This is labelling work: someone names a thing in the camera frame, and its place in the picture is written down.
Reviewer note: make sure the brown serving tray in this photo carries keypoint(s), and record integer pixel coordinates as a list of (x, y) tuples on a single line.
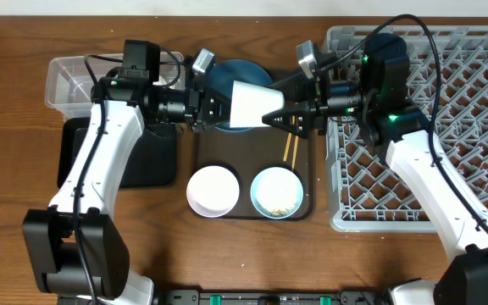
[(269, 189)]

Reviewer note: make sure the pink white bowl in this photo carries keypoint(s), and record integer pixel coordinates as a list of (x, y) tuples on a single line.
[(212, 191)]

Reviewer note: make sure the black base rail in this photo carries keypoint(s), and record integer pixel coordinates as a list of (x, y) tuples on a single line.
[(195, 297)]

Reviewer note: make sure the right wooden chopstick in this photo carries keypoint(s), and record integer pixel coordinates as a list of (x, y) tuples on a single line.
[(294, 153)]

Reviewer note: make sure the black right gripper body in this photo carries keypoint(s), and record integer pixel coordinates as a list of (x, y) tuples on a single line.
[(316, 94)]

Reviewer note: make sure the left wooden chopstick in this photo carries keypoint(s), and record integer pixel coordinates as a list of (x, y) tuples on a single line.
[(288, 143)]

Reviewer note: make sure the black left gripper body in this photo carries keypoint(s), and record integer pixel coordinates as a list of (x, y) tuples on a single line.
[(197, 110)]

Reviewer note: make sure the black plastic tray bin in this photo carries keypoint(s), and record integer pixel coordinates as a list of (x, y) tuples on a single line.
[(152, 161)]

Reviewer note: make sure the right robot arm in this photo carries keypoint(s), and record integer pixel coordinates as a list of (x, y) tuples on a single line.
[(404, 139)]

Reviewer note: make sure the clear plastic bin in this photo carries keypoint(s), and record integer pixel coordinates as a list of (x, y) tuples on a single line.
[(69, 85)]

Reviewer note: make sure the spilled rice food waste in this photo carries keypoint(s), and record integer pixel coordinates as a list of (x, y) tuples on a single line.
[(277, 195)]

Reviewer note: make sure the blue plate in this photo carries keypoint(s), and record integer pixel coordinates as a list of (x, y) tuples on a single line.
[(223, 75)]

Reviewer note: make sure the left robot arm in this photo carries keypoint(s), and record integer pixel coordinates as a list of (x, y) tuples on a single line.
[(75, 249)]

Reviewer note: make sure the light blue bowl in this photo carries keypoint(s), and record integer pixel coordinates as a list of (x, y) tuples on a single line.
[(276, 192)]

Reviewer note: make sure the wooden chopstick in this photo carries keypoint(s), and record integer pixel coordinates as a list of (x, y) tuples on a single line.
[(294, 153), (288, 143)]

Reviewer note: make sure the white plastic cup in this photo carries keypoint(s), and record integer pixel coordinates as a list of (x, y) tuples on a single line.
[(249, 103)]

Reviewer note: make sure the grey dishwasher rack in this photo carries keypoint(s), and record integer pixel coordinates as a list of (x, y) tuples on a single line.
[(449, 74)]

